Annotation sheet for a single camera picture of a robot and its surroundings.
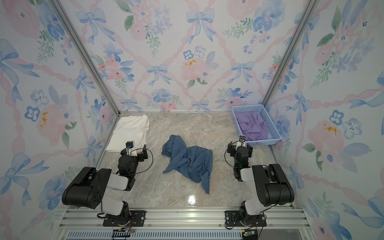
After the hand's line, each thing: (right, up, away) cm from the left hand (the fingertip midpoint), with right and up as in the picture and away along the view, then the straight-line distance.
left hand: (138, 144), depth 90 cm
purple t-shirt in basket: (+77, +12, +20) cm, 80 cm away
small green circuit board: (+61, -42, -17) cm, 76 cm away
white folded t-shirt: (-13, +10, +19) cm, 25 cm away
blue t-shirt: (+35, -10, -2) cm, 36 cm away
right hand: (+63, +1, +2) cm, 63 cm away
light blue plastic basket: (+88, +4, +13) cm, 89 cm away
